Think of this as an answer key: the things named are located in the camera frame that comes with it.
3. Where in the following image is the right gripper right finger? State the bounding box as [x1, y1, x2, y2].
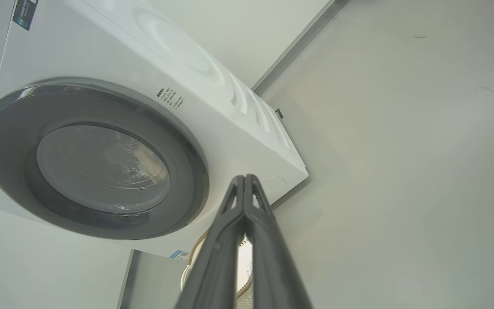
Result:
[245, 174, 314, 309]

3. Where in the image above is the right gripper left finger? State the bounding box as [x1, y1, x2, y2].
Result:
[174, 174, 247, 309]

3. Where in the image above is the black round glass washer door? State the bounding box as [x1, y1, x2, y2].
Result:
[0, 77, 210, 241]

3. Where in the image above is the cream perforated basket brown rim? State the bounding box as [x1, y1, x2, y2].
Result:
[181, 227, 255, 309]

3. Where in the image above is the white front-load washing machine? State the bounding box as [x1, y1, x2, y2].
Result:
[0, 0, 309, 260]

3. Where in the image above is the white round filter cover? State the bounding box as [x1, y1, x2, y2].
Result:
[259, 177, 289, 204]

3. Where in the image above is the dark brand sticker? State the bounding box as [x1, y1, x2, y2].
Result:
[12, 0, 38, 30]

